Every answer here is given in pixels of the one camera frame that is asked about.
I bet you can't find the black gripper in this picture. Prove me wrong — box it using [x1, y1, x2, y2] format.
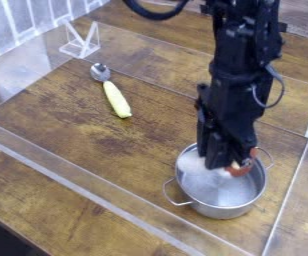
[195, 71, 272, 170]

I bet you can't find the clear acrylic triangular stand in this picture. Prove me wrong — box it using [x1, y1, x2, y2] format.
[59, 22, 100, 59]

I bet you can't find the clear acrylic front barrier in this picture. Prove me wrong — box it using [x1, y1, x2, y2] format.
[0, 127, 254, 256]

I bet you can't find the brown and white plush mushroom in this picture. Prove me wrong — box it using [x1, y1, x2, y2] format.
[175, 148, 252, 178]

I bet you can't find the black bar on table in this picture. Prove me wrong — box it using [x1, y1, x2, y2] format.
[278, 22, 287, 33]

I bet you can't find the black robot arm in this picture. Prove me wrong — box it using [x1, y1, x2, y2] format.
[195, 0, 283, 176]

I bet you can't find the spoon with yellow handle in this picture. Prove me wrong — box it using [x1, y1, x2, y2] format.
[89, 63, 132, 118]

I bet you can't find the black cable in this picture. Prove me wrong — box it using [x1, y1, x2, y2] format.
[120, 0, 191, 21]

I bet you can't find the silver pot with handles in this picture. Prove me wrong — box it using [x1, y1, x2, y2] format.
[162, 144, 274, 219]

